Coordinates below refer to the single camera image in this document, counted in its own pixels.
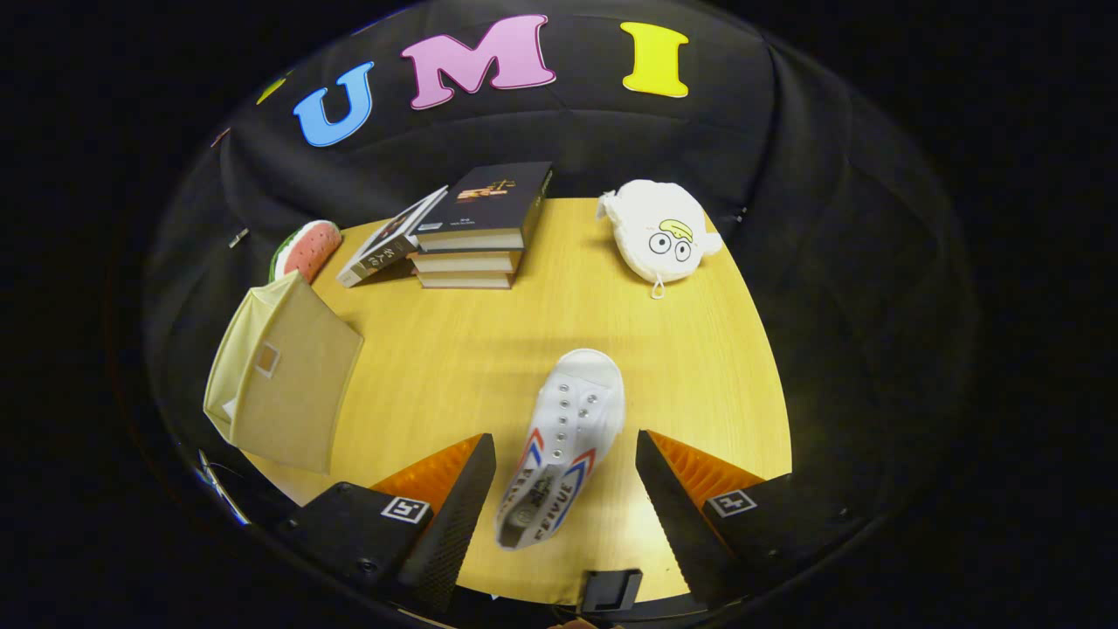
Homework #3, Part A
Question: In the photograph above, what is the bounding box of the thick book under black book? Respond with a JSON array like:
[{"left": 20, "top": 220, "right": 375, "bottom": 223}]
[
  {"left": 409, "top": 249, "right": 523, "bottom": 274},
  {"left": 416, "top": 269, "right": 516, "bottom": 290}
]

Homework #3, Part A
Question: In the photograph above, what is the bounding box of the white striped canvas shoe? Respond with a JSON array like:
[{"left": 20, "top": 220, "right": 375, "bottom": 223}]
[{"left": 494, "top": 349, "right": 626, "bottom": 551}]

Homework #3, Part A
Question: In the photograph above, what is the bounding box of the beige fabric storage box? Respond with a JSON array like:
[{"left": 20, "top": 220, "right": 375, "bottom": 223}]
[{"left": 203, "top": 271, "right": 365, "bottom": 475}]

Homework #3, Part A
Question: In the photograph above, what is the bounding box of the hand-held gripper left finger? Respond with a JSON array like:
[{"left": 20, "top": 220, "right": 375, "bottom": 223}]
[{"left": 279, "top": 432, "right": 497, "bottom": 617}]

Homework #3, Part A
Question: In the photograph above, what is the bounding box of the white plush pouch with face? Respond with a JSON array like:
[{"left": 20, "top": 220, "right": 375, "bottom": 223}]
[{"left": 597, "top": 179, "right": 724, "bottom": 300}]

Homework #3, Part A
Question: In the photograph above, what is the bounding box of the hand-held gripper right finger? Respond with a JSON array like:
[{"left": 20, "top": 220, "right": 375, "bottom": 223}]
[{"left": 635, "top": 428, "right": 874, "bottom": 612}]

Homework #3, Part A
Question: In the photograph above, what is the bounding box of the white portrait cover book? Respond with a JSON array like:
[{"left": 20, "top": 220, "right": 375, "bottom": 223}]
[{"left": 336, "top": 185, "right": 449, "bottom": 289}]

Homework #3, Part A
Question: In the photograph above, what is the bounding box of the black cover book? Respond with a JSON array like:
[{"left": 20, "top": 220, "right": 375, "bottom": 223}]
[{"left": 412, "top": 161, "right": 554, "bottom": 252}]

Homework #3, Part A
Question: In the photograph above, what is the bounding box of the watermelon slice plush toy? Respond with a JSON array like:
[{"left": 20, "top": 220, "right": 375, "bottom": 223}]
[{"left": 268, "top": 219, "right": 343, "bottom": 284}]

